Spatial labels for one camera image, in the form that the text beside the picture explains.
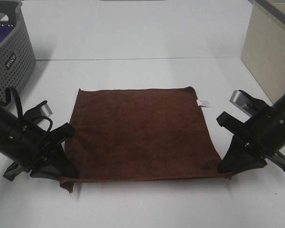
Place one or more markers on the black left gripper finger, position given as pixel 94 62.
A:
pixel 14 170
pixel 50 161

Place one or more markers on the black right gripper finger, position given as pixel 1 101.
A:
pixel 241 157
pixel 278 159

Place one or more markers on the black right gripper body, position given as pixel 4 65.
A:
pixel 266 129

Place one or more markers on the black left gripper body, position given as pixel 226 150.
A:
pixel 22 132

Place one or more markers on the brown towel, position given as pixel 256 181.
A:
pixel 140 135

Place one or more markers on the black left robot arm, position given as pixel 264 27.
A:
pixel 34 150

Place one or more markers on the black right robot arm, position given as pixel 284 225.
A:
pixel 258 139

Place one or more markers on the white towel label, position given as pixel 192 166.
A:
pixel 203 103

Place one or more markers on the beige plastic basket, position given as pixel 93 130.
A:
pixel 264 48

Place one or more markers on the grey perforated laundry basket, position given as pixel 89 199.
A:
pixel 17 58

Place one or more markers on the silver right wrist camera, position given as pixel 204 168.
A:
pixel 242 102

